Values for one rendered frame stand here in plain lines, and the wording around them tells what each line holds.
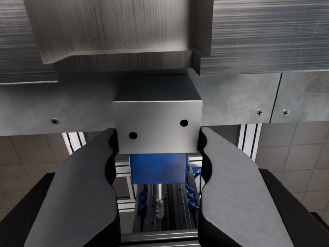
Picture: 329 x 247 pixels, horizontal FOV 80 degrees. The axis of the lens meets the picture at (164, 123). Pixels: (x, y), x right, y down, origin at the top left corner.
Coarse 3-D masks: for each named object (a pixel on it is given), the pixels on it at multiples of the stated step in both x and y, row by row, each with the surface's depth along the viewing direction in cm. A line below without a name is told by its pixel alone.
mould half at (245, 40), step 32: (0, 0) 5; (224, 0) 6; (256, 0) 6; (288, 0) 6; (320, 0) 6; (0, 32) 6; (32, 32) 6; (224, 32) 6; (256, 32) 6; (288, 32) 6; (320, 32) 6; (0, 64) 6; (32, 64) 6; (224, 64) 6; (256, 64) 6; (288, 64) 7; (320, 64) 7
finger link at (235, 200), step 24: (216, 144) 10; (216, 168) 9; (240, 168) 9; (216, 192) 7; (240, 192) 7; (264, 192) 8; (216, 216) 7; (240, 216) 7; (264, 216) 7; (216, 240) 6; (240, 240) 6; (264, 240) 6; (288, 240) 6
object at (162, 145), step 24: (120, 96) 11; (144, 96) 11; (168, 96) 11; (192, 96) 11; (120, 120) 11; (144, 120) 11; (168, 120) 11; (192, 120) 11; (120, 144) 12; (144, 144) 12; (168, 144) 12; (192, 144) 12; (144, 168) 15; (168, 168) 15
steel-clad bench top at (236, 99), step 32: (0, 96) 16; (32, 96) 16; (64, 96) 16; (96, 96) 16; (224, 96) 17; (256, 96) 17; (288, 96) 17; (320, 96) 17; (0, 128) 17; (32, 128) 17; (64, 128) 17; (96, 128) 18
